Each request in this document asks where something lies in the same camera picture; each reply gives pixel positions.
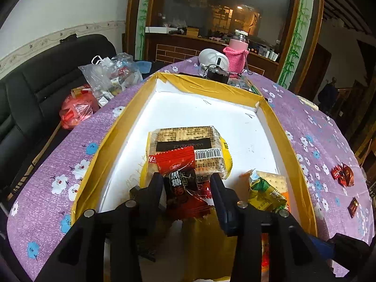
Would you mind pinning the brown wooden door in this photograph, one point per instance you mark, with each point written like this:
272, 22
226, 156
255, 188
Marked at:
308, 64

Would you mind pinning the red plastic bag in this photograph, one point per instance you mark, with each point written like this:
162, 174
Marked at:
76, 108

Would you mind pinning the purple floral tablecloth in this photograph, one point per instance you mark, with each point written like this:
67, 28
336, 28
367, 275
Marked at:
296, 123

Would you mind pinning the white remote control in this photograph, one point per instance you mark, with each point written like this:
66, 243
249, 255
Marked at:
307, 102

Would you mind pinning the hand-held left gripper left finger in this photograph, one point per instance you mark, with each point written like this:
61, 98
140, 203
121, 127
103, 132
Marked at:
155, 196

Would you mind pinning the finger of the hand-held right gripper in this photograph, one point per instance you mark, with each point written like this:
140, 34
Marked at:
349, 252

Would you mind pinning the yellow taped cardboard box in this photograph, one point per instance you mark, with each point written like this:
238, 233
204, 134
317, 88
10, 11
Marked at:
205, 114

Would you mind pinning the green pea snack packet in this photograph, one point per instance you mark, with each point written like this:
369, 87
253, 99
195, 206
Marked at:
261, 188

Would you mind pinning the clear yellow cracker packet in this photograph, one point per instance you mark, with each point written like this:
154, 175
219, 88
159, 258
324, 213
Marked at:
188, 141

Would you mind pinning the white face mask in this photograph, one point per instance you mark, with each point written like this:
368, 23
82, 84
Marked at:
98, 60

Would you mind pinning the small black device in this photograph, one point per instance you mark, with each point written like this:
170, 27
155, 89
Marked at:
218, 76

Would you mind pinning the black microphone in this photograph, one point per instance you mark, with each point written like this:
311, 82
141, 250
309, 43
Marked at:
177, 31

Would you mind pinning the wooden stick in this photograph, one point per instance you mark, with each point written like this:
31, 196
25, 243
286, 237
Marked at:
44, 149

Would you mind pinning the clear plastic bag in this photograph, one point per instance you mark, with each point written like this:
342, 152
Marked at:
111, 73

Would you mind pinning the pink knit sleeve bottle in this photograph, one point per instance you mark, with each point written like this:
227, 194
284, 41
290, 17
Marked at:
235, 55

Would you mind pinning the brown red candy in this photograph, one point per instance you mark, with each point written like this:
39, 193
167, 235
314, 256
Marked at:
348, 176

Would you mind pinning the blue cloth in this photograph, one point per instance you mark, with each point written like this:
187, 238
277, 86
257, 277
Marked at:
145, 66

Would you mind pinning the row of small bottles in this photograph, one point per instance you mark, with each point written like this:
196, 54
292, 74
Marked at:
270, 54

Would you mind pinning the small dark red chocolate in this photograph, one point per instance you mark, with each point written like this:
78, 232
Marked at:
353, 207

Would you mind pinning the small wooden box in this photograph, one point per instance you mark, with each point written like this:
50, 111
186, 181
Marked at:
193, 31

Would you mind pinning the long white box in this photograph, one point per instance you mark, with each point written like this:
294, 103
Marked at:
157, 30

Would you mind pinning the black leather sofa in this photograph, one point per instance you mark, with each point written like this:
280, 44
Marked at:
35, 88

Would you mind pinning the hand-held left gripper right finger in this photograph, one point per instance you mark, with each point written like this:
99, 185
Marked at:
224, 214

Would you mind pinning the orange cracker packet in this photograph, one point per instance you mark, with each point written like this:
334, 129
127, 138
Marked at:
277, 182

